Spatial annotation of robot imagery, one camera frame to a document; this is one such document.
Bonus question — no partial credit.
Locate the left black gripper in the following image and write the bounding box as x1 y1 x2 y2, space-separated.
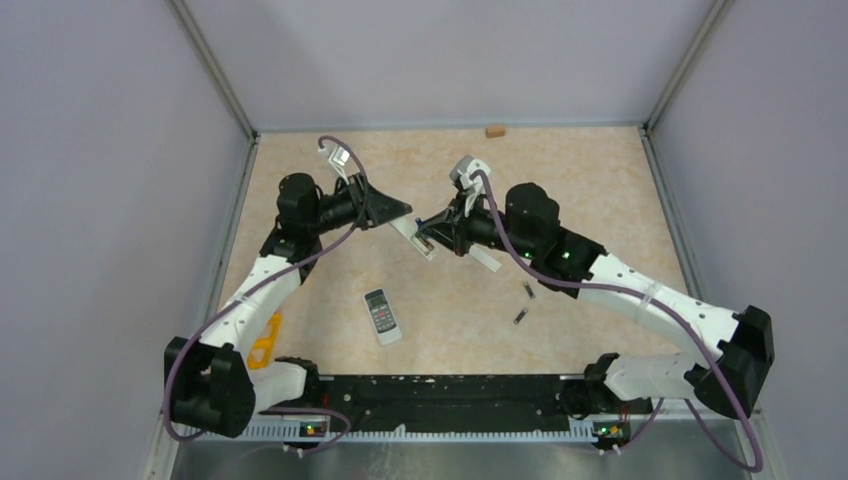
307 171 411 235

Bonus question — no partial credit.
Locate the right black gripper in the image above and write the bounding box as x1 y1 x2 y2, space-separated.
420 188 537 261

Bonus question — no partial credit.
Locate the slim white remote control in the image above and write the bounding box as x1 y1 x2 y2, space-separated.
390 217 435 261

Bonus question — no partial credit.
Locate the white remote battery cover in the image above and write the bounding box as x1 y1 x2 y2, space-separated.
468 246 502 272

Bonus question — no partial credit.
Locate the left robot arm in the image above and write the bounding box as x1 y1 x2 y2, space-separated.
162 173 413 441

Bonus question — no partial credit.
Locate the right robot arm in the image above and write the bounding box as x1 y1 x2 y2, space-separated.
418 183 775 419

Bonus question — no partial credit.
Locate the white grey remote control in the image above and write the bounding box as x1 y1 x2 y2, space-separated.
363 289 403 346

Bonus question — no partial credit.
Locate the small wooden block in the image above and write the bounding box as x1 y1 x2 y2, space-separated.
484 125 506 139

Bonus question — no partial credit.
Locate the dark AAA battery upper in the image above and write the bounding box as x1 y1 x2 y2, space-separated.
523 282 536 299

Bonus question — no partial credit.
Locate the dark aaa battery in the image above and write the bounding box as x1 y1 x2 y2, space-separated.
523 282 536 299
513 308 528 325

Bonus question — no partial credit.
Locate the dark AAA battery lower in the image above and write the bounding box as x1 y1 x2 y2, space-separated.
513 308 528 325

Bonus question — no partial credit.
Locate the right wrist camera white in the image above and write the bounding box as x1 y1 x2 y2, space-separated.
449 155 491 217

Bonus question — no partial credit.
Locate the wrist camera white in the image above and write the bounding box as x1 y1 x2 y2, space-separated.
449 155 491 217
318 142 351 183

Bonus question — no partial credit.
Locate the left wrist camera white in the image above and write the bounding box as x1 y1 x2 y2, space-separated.
318 142 351 183

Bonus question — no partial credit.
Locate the orange plastic frame toy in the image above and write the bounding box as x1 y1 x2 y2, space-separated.
247 312 283 370

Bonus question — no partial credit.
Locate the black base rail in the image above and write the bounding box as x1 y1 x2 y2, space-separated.
281 374 654 434

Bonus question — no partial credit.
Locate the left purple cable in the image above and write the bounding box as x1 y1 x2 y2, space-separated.
161 135 372 458

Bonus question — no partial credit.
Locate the purple cable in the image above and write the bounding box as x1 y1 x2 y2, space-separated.
470 169 766 473
161 135 372 458

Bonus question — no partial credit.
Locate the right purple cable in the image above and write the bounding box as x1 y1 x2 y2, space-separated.
470 169 766 473

